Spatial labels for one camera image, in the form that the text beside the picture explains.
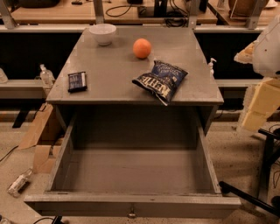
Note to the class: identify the blue kettle chips bag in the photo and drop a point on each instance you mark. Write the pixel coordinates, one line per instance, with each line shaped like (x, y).
(162, 81)

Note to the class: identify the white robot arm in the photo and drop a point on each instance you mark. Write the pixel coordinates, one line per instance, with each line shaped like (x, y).
(266, 56)

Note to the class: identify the grey cabinet with top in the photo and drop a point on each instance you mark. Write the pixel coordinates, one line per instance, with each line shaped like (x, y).
(110, 70)

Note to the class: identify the open grey top drawer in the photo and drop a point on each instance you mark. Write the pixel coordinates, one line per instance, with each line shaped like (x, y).
(160, 166)

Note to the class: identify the plastic bottle on floor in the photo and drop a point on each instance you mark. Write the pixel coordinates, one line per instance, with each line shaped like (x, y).
(19, 183)

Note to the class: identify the metal drawer knob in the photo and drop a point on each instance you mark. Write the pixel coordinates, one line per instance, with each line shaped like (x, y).
(131, 214)

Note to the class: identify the brown cardboard box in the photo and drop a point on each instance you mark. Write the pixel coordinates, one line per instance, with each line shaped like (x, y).
(45, 135)

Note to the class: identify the small white pump bottle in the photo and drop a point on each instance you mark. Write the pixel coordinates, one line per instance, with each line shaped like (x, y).
(211, 65)

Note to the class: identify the clear plastic bottle on shelf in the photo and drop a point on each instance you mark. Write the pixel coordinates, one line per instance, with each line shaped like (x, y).
(46, 76)

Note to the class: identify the orange fruit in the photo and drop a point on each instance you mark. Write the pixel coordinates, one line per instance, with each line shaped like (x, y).
(142, 48)

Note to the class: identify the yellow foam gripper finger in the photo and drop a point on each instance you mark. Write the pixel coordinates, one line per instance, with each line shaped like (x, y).
(261, 103)
(245, 56)

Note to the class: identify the dark blue rxbar wrapper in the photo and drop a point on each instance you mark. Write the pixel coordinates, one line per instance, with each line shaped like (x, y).
(77, 82)

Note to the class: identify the white ceramic bowl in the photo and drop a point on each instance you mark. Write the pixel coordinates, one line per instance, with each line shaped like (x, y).
(103, 34)

